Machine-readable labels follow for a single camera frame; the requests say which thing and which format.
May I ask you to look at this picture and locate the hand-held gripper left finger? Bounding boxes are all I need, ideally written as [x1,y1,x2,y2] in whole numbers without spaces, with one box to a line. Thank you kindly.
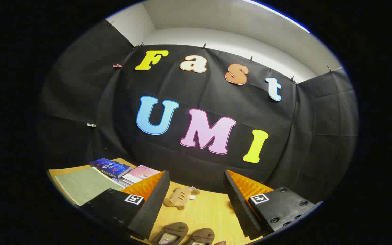
[79,171,171,240]

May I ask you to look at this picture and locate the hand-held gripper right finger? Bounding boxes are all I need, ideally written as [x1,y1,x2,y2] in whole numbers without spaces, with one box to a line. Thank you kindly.
[223,170,323,240]

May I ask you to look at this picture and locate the brown fuzzy shoe red label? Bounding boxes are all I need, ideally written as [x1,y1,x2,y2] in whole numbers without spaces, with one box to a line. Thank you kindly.
[152,222,189,245]

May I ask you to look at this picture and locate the green fabric storage box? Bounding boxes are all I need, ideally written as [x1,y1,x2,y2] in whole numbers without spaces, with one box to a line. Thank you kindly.
[55,167,122,206]

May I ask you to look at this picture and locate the tan plush toy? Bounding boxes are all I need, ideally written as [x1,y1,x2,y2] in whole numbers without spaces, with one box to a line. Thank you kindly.
[163,187,200,210]

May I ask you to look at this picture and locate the pink cover book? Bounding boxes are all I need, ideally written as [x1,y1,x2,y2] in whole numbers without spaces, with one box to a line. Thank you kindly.
[121,165,161,186]

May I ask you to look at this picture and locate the dark blue book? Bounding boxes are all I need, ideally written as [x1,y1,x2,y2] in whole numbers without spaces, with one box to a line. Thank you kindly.
[90,158,132,179]

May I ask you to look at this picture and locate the black backdrop cloth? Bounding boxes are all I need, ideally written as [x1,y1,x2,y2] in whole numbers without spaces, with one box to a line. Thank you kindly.
[38,20,359,205]

